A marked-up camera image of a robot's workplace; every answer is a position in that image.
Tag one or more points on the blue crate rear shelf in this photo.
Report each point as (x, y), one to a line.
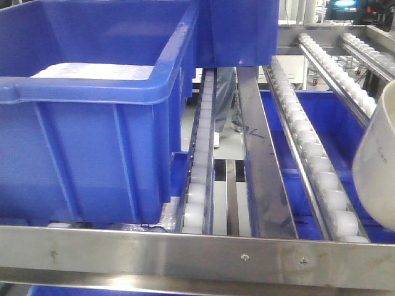
(236, 33)

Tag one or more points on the person legs in jeans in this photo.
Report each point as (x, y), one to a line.
(225, 94)

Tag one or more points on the white roller track left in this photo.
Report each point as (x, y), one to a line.
(197, 206)

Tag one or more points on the white roller track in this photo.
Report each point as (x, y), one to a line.
(329, 201)
(197, 206)
(350, 93)
(374, 60)

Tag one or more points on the steel divider strip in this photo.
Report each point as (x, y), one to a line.
(268, 204)

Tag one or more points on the large blue crate front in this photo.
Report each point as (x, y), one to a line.
(92, 94)

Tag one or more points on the white roller track middle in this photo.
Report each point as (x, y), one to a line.
(329, 201)

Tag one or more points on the white roller track far right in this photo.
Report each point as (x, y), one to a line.
(374, 60)

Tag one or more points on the steel front shelf rail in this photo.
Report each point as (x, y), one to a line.
(187, 263)

